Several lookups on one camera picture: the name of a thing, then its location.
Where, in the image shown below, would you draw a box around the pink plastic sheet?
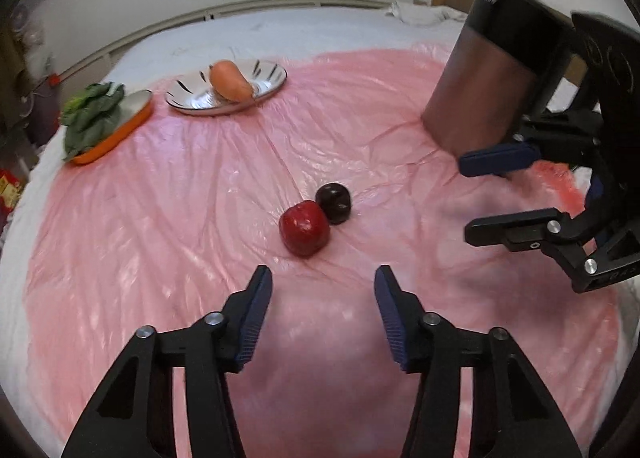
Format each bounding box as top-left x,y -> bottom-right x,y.
22,42 -> 624,458

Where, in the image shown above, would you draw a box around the dark plum on sheet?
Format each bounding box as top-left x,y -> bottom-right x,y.
314,183 -> 352,225

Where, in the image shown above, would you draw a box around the crumpled white blanket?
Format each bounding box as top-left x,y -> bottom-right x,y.
383,0 -> 468,28

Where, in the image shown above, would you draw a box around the carrot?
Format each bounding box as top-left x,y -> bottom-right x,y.
208,60 -> 254,102

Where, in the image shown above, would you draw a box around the green leafy vegetables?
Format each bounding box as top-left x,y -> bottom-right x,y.
60,82 -> 126,162

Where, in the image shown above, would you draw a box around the white striped plate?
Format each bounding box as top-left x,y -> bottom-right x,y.
165,59 -> 288,117

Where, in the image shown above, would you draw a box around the orange plate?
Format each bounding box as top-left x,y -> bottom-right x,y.
64,88 -> 154,165

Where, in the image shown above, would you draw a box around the white bed sheet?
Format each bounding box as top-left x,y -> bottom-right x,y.
0,6 -> 640,458

